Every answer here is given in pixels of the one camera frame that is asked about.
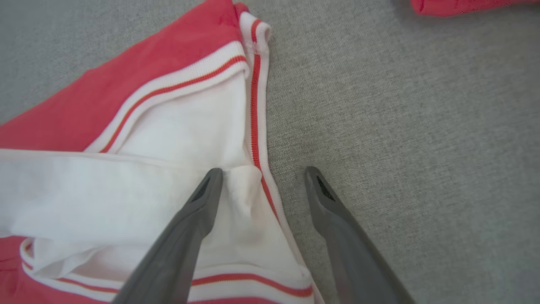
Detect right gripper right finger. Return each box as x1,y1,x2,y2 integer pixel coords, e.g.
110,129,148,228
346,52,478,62
304,166,417,304

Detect red and white shirt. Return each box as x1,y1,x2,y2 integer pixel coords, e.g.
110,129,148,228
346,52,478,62
0,0,325,304

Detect red shorts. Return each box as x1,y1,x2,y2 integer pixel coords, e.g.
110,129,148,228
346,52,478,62
410,0,540,17

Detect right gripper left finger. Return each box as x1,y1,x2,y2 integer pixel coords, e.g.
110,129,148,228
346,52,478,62
111,168,224,304

